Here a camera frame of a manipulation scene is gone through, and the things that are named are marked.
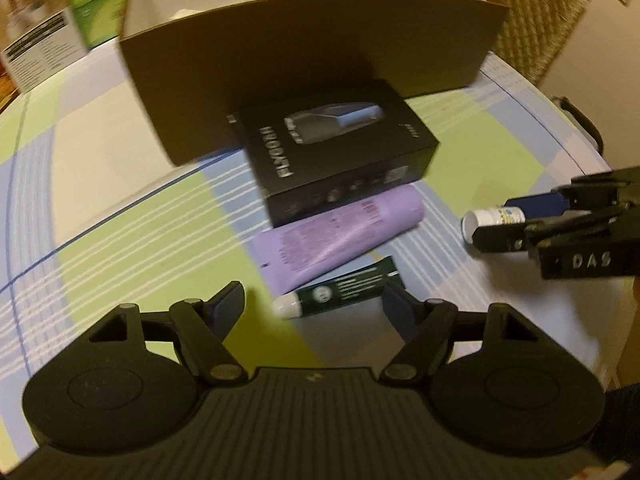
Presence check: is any black strap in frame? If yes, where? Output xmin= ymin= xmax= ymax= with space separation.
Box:
xmin=550 ymin=95 xmax=607 ymax=154

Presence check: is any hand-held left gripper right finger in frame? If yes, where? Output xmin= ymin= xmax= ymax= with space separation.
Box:
xmin=379 ymin=280 xmax=541 ymax=386

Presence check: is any small white bottle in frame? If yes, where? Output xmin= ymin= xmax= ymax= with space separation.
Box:
xmin=462 ymin=207 xmax=527 ymax=247

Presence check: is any black product box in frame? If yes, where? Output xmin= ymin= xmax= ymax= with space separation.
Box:
xmin=227 ymin=78 xmax=441 ymax=229

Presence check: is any white box with photo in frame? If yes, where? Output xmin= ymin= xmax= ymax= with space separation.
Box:
xmin=0 ymin=0 xmax=89 ymax=94

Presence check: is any purple tube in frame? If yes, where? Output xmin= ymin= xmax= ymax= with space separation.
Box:
xmin=249 ymin=184 xmax=426 ymax=296

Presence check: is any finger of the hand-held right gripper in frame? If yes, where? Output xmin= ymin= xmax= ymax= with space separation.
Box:
xmin=503 ymin=184 xmax=575 ymax=222
xmin=473 ymin=219 xmax=542 ymax=258

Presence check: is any brown cardboard box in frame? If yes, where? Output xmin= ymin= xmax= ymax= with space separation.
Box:
xmin=118 ymin=0 xmax=511 ymax=167

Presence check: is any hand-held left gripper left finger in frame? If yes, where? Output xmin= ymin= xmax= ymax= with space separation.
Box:
xmin=89 ymin=280 xmax=248 ymax=386

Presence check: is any green tube with white cap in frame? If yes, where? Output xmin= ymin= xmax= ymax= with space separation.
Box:
xmin=272 ymin=255 xmax=402 ymax=321

